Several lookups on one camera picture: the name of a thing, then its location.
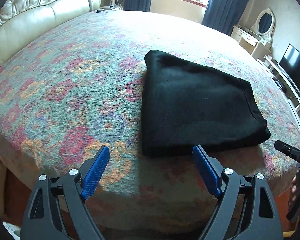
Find right hand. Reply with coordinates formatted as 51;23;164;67
288;176;297;207

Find white tv cabinet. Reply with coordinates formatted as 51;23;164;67
256;56;300;131

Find cream tufted leather headboard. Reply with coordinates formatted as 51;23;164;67
0;0;102;67

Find black pants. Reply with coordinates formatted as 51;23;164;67
141;50;270;158

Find white vanity dresser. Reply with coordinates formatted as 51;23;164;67
231;25;271;61

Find oval white framed mirror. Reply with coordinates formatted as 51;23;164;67
250;8;275;44

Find dark blue right curtain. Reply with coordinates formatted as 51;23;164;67
202;0;249;36

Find black flat television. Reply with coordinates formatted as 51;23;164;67
279;44;300;91

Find floral bedspread bed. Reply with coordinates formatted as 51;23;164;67
0;11;300;233

